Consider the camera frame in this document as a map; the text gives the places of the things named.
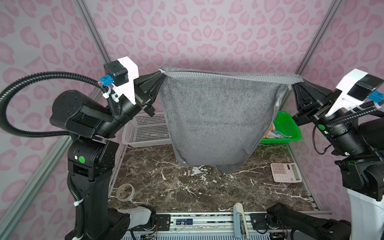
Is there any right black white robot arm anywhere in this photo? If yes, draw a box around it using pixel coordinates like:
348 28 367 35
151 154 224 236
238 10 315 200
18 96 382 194
265 75 384 240

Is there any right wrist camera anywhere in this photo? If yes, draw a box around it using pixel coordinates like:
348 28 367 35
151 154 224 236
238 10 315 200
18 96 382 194
325 69 384 117

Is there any corner aluminium post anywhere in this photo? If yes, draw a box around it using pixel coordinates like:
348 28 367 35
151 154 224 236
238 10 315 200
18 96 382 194
74 0 111 64
281 0 346 103

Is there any right corner aluminium post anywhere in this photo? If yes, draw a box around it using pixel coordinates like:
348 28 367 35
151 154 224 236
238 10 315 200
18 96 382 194
281 0 346 103

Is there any orange patterned towel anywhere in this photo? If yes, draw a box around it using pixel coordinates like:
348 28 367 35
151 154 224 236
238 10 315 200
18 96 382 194
265 123 275 139

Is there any beige clamp handle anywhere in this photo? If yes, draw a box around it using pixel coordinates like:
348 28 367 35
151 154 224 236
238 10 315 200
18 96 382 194
233 203 250 240

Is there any white plastic basket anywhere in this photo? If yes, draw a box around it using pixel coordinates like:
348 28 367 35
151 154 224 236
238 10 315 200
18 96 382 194
122 112 172 148

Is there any green plastic basket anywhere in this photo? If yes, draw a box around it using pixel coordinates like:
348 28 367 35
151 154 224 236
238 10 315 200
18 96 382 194
260 111 302 144

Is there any grey towel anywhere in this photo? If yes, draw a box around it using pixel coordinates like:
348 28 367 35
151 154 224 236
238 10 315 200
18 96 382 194
160 67 303 174

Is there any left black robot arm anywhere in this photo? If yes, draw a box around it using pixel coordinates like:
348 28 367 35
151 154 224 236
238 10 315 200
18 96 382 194
50 72 164 240

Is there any blue label sticker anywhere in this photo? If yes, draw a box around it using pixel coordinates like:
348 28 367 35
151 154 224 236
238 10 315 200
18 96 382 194
174 219 193 226

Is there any pink white calculator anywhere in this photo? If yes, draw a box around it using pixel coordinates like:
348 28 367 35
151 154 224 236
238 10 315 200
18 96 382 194
270 163 303 183

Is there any clear tape roll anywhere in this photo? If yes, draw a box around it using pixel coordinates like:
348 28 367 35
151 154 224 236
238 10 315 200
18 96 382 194
116 184 135 203

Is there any teal patterned towel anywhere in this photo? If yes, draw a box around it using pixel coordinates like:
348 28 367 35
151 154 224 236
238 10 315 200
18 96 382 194
272 129 292 139

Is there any left corner aluminium post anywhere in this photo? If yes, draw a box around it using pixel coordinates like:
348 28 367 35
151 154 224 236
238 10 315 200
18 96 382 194
74 0 111 64

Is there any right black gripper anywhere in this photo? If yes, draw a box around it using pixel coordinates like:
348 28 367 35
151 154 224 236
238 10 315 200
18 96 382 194
291 76 368 156

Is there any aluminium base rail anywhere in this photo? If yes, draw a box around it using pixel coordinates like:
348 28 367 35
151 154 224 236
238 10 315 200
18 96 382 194
154 211 333 240

